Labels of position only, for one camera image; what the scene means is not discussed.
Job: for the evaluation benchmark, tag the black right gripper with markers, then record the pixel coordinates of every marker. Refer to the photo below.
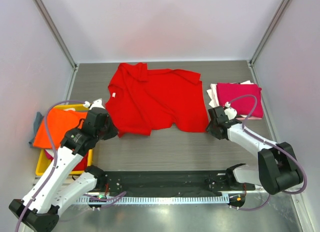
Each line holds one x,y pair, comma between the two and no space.
212,129

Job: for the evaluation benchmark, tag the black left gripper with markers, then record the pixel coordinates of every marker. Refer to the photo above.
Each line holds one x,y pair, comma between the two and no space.
113,131

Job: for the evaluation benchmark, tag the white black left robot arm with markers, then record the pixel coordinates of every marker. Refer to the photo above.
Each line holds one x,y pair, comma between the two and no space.
42,207

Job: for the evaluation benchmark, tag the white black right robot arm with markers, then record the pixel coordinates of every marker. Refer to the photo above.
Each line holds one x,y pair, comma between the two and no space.
277,167

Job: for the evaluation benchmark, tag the folded magenta t-shirt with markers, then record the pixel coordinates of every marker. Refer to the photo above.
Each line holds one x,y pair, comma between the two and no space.
258,111

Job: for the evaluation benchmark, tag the folded pink t-shirt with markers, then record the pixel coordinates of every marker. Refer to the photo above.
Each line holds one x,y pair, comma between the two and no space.
243,117

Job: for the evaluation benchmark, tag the dark red t-shirt in bin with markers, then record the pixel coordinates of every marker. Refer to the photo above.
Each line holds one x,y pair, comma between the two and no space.
82,164

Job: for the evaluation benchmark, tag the orange t-shirt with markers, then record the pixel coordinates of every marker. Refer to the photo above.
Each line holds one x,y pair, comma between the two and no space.
52,127

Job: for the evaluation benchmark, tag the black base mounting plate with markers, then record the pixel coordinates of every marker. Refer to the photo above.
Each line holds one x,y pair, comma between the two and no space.
169,184

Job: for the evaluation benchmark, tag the grey t-shirt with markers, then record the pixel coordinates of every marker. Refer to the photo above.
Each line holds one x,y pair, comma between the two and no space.
36,125

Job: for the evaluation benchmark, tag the yellow plastic bin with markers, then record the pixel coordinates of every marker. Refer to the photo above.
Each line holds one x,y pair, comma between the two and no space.
60,119

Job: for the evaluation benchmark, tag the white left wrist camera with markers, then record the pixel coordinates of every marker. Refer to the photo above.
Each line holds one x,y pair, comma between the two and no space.
98,103

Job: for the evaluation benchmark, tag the white slotted cable duct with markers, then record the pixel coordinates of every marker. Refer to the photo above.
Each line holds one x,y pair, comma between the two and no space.
99,200

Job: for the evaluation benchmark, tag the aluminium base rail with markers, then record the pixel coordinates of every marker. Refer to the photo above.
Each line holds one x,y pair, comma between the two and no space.
260,189

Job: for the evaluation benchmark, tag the left aluminium frame post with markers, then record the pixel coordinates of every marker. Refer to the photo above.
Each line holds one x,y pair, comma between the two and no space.
55,32

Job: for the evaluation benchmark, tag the aluminium frame post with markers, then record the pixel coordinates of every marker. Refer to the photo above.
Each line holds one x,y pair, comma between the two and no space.
55,32
280,11

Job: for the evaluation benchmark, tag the right aluminium frame post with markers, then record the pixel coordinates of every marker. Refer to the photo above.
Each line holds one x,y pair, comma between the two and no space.
280,11

